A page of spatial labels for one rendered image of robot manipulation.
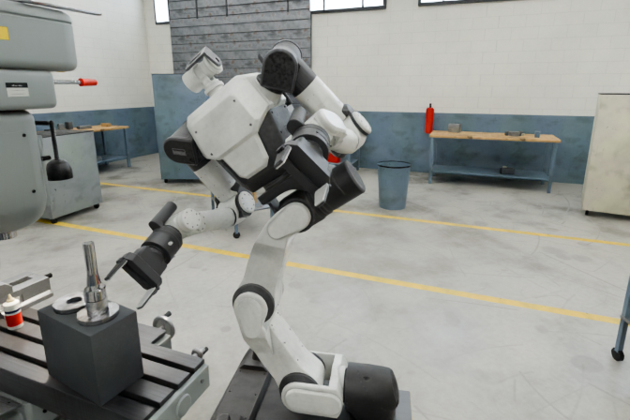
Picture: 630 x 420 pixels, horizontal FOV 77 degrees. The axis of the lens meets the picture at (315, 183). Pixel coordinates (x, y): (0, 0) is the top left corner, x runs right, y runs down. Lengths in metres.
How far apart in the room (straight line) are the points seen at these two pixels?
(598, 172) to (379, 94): 4.10
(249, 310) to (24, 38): 0.96
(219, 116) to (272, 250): 0.43
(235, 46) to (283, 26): 1.25
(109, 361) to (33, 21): 0.86
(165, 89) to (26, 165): 6.17
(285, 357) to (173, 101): 6.25
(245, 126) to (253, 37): 8.26
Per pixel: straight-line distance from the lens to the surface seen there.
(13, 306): 1.55
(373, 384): 1.47
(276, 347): 1.44
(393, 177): 5.55
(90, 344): 1.07
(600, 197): 6.41
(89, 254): 1.05
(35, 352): 1.44
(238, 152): 1.17
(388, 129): 8.33
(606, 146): 6.30
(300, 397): 1.48
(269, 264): 1.30
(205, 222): 1.27
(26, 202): 1.30
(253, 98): 1.13
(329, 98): 1.16
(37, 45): 1.28
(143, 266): 1.11
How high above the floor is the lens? 1.69
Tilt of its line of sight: 14 degrees down
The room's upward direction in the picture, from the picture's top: straight up
